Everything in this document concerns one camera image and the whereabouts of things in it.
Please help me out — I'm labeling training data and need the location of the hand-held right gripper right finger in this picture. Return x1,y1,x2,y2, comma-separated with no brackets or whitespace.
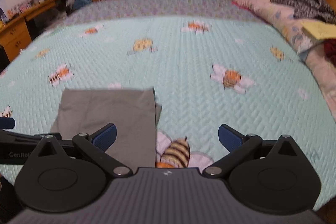
203,123,300,179

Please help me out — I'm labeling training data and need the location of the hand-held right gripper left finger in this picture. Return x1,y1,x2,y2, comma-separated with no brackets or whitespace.
37,123,133,178

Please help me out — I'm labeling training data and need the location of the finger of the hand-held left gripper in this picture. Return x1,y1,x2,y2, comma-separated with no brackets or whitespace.
0,117,16,130

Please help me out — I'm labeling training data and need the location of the grey t-shirt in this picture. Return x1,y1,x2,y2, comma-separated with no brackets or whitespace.
50,86,163,168

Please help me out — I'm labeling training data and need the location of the blue clothes pile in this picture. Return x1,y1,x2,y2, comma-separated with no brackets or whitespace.
65,0,93,11

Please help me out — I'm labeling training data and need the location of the black chair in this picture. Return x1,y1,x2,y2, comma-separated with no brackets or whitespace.
0,48,11,73

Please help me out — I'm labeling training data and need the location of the wooden desk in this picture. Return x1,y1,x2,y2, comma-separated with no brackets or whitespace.
0,0,93,62

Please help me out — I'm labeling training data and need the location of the bee-print quilted bedspread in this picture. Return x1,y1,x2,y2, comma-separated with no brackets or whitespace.
0,0,336,212

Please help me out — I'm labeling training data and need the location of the pink floral duvet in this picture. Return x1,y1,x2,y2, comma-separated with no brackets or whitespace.
231,0,336,120

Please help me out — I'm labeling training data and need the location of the dark red cloth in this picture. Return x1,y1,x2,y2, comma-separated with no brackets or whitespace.
324,39,336,62

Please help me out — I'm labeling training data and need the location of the yellow cloth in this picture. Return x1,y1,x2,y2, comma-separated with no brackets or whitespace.
302,20,336,41

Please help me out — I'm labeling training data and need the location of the black-white patterned blanket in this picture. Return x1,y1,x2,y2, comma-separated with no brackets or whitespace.
270,0,336,25

